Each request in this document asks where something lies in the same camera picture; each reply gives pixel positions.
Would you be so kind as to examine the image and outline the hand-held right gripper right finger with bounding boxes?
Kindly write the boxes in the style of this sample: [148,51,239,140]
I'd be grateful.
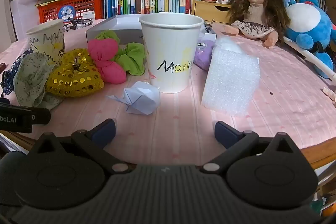
[199,121,303,175]

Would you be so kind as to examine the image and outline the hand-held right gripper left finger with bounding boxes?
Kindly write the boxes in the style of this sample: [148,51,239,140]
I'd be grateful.
[29,118,132,175]

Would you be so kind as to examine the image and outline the blue patterned drawstring pouch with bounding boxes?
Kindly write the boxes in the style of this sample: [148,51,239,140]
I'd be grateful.
[0,48,34,98]

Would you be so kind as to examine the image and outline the green speckled cloth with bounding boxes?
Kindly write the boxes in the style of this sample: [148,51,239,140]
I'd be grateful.
[13,52,63,110]

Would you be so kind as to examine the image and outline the white paper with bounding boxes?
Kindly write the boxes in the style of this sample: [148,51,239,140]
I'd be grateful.
[105,81,160,115]

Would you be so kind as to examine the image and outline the white fluffy ball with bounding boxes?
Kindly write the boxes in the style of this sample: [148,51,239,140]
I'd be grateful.
[201,38,260,116]

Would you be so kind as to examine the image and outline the yellow sequin pouch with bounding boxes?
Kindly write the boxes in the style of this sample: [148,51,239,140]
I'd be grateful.
[46,49,105,98]

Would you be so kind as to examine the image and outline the pink cloth bundle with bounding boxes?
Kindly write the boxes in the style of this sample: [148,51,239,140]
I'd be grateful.
[87,38,127,84]

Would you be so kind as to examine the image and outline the green cloth bundle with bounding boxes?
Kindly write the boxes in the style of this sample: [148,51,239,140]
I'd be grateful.
[94,30,146,76]

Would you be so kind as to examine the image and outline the purple plush toy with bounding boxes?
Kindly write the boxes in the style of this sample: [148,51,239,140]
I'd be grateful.
[194,40,216,71]

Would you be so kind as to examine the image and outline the white shallow cardboard box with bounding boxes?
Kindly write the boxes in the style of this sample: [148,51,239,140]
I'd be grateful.
[86,15,217,45]

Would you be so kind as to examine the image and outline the paper cup with crayon drawings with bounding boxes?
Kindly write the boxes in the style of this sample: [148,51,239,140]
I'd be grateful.
[26,19,66,65]

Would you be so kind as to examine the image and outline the white storage bin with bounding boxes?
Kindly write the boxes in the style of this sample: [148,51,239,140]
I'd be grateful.
[10,0,40,42]

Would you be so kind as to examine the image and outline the red plastic crate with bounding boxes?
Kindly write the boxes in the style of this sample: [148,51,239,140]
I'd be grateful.
[37,0,105,24]

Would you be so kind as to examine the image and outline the white paper cup black lettering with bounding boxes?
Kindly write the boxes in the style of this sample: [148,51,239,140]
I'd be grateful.
[139,12,205,94]

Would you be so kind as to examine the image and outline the black toy bicycle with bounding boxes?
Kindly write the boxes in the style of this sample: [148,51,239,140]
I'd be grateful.
[63,18,93,31]

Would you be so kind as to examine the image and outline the small beige block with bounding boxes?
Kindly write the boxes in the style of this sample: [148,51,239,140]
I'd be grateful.
[323,87,336,102]

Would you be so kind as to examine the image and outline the white plastic rod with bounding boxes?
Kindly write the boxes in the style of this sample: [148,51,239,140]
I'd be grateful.
[283,36,336,81]

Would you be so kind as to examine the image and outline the small wooden drawer box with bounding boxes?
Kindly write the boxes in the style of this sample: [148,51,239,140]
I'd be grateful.
[191,0,233,24]

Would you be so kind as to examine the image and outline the brown-haired doll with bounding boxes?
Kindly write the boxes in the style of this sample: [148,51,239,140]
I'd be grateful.
[223,0,291,46]

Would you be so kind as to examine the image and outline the blue and white plush toy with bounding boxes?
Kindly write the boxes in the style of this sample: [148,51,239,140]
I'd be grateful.
[283,0,336,79]

